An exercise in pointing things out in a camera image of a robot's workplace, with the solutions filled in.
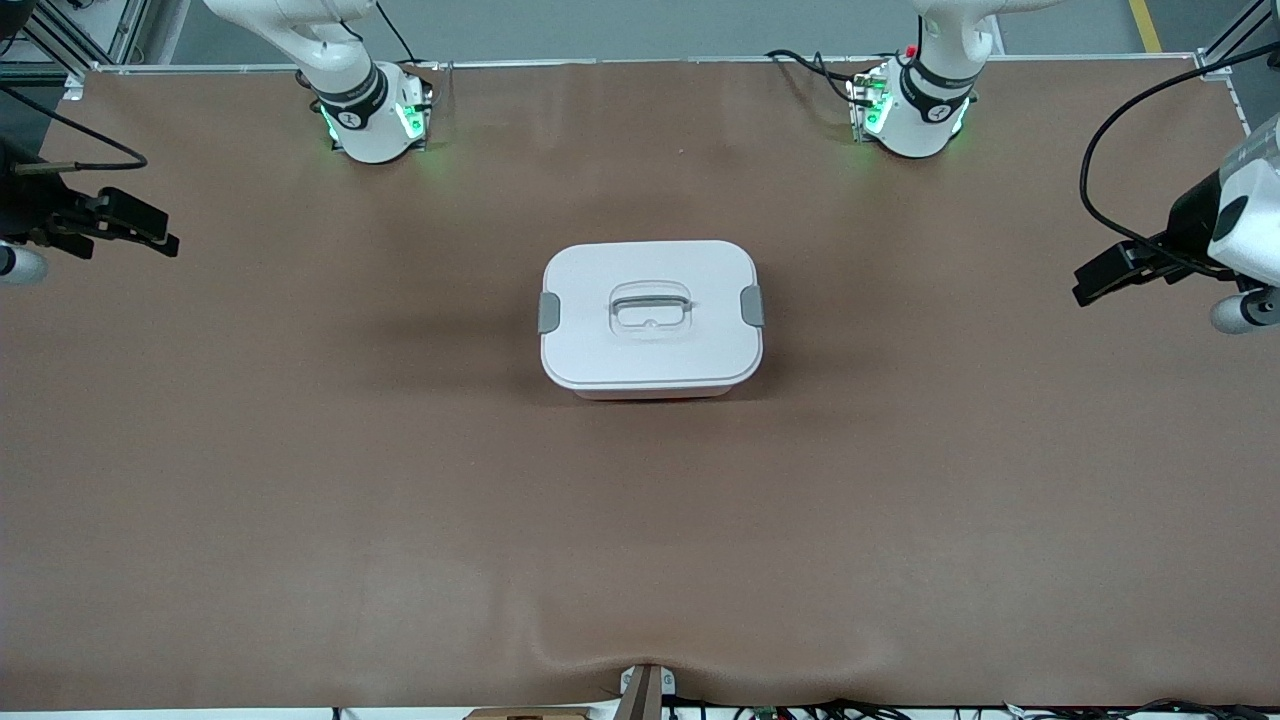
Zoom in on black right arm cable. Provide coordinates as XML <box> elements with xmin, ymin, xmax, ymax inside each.
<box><xmin>0</xmin><ymin>82</ymin><xmax>151</xmax><ymax>174</ymax></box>

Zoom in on pink plastic box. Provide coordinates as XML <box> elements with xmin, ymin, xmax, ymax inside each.
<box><xmin>573</xmin><ymin>384</ymin><xmax>738</xmax><ymax>402</ymax></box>

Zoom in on black left base cables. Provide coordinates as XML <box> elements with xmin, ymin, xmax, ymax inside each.
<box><xmin>764</xmin><ymin>47</ymin><xmax>883</xmax><ymax>109</ymax></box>

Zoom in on black right base cable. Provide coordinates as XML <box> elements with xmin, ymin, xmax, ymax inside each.
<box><xmin>374</xmin><ymin>0</ymin><xmax>429</xmax><ymax>67</ymax></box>

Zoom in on brown table mat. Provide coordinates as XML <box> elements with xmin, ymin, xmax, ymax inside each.
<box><xmin>0</xmin><ymin>58</ymin><xmax>1280</xmax><ymax>712</ymax></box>

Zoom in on aluminium frame profile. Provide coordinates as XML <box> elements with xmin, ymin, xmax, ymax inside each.
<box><xmin>0</xmin><ymin>0</ymin><xmax>151</xmax><ymax>101</ymax></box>
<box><xmin>1195</xmin><ymin>0</ymin><xmax>1280</xmax><ymax>83</ymax></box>

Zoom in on white box lid grey clasps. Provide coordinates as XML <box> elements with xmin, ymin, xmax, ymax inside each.
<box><xmin>537</xmin><ymin>240</ymin><xmax>766</xmax><ymax>392</ymax></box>

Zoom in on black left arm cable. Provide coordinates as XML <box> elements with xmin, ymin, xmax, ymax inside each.
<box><xmin>1078</xmin><ymin>40</ymin><xmax>1280</xmax><ymax>277</ymax></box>

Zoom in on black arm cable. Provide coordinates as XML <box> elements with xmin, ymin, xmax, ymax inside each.
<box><xmin>0</xmin><ymin>82</ymin><xmax>151</xmax><ymax>174</ymax></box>
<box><xmin>1078</xmin><ymin>40</ymin><xmax>1280</xmax><ymax>277</ymax></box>

